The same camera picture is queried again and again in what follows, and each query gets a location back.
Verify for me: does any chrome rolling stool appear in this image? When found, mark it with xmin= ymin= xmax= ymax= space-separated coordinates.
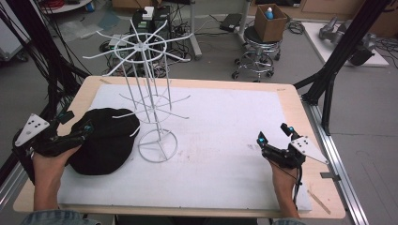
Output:
xmin=231 ymin=25 xmax=283 ymax=83

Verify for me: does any denim left sleeve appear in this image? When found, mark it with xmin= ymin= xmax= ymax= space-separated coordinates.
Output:
xmin=20 ymin=209 xmax=101 ymax=225

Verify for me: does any cardboard box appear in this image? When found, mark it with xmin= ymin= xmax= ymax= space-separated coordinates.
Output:
xmin=253 ymin=3 xmax=288 ymax=44

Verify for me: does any person's right hand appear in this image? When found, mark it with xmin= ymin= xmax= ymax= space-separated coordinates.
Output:
xmin=269 ymin=159 xmax=302 ymax=192

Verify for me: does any black metal frame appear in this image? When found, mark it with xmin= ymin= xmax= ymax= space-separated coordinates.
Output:
xmin=293 ymin=0 xmax=392 ymax=137
xmin=0 ymin=0 xmax=92 ymax=186

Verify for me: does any person's left hand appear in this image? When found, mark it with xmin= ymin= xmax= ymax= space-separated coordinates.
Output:
xmin=32 ymin=145 xmax=83 ymax=189

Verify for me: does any aluminium rail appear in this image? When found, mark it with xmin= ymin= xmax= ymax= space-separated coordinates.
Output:
xmin=300 ymin=96 xmax=371 ymax=225

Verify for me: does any black hat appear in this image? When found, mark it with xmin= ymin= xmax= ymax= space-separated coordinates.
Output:
xmin=67 ymin=107 xmax=142 ymax=176

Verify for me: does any grey metal stand leg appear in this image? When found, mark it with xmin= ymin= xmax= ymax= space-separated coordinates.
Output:
xmin=187 ymin=0 xmax=204 ymax=61

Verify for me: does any white wire display rack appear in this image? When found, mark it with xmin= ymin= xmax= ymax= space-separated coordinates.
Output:
xmin=82 ymin=18 xmax=195 ymax=164

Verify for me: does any black computer tower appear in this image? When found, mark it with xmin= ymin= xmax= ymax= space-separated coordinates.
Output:
xmin=129 ymin=5 xmax=173 ymax=53

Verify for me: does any coiled black cable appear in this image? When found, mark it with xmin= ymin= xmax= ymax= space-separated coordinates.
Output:
xmin=286 ymin=20 xmax=306 ymax=36

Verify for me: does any white foam mat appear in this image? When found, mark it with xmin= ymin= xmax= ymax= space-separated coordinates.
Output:
xmin=56 ymin=82 xmax=314 ymax=212

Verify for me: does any grey tape piece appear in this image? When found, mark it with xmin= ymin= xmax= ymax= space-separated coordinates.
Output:
xmin=319 ymin=172 xmax=342 ymax=183

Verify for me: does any wooden stick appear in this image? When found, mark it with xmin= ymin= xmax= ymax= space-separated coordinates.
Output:
xmin=306 ymin=188 xmax=332 ymax=216

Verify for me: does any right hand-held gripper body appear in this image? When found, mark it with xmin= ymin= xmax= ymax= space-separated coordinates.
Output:
xmin=261 ymin=134 xmax=329 ymax=171

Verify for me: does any black flat device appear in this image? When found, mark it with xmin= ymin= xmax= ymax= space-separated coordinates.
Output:
xmin=219 ymin=12 xmax=244 ymax=33

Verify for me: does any round white table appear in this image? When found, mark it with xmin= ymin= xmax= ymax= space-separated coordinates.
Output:
xmin=38 ymin=0 xmax=96 ymax=15

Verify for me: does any white floor board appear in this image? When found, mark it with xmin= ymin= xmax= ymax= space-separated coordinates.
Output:
xmin=301 ymin=21 xmax=390 ymax=68

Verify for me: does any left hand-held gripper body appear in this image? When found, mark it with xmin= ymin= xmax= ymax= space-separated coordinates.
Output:
xmin=12 ymin=112 xmax=86 ymax=158

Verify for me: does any grey robot part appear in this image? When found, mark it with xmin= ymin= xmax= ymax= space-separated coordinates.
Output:
xmin=317 ymin=16 xmax=377 ymax=67

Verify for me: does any denim sleeve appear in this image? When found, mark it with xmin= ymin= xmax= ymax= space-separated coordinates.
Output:
xmin=20 ymin=209 xmax=101 ymax=225
xmin=271 ymin=217 xmax=308 ymax=225

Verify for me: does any denim right sleeve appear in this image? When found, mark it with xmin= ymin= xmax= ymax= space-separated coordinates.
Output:
xmin=271 ymin=217 xmax=308 ymax=225

